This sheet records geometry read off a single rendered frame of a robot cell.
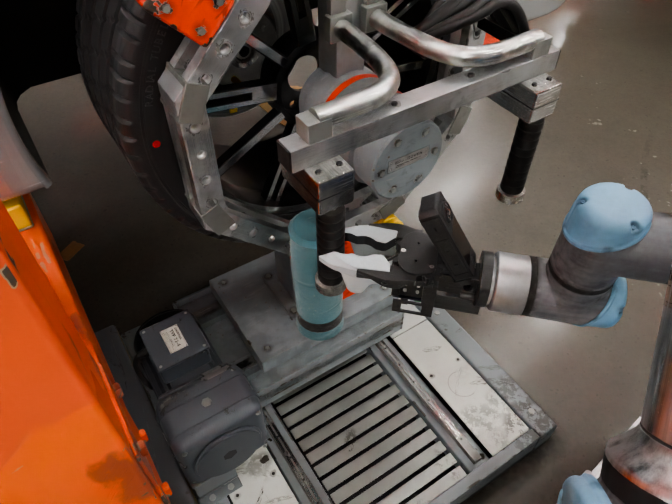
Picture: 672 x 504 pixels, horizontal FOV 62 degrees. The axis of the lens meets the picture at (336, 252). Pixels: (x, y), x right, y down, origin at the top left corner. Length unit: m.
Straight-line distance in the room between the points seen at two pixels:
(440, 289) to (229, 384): 0.52
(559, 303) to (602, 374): 1.03
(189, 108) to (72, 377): 0.38
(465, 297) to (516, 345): 0.97
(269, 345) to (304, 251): 0.53
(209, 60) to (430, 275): 0.38
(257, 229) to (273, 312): 0.50
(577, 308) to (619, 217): 0.14
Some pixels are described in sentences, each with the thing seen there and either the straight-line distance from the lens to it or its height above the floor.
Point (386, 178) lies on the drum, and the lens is 0.81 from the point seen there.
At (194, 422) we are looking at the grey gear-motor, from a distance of 1.08.
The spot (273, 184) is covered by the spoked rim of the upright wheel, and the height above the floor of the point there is 0.68.
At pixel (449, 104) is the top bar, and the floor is 0.96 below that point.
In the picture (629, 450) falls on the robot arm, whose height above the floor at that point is 1.04.
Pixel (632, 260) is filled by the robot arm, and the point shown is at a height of 0.92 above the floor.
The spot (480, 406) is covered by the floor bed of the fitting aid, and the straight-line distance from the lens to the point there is 1.48.
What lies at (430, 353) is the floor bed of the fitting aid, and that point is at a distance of 1.53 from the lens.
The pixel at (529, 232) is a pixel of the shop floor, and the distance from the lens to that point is 2.02.
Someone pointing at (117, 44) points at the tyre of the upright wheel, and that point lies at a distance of 0.83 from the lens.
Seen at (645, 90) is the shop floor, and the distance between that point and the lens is 2.97.
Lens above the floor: 1.35
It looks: 47 degrees down
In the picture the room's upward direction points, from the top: straight up
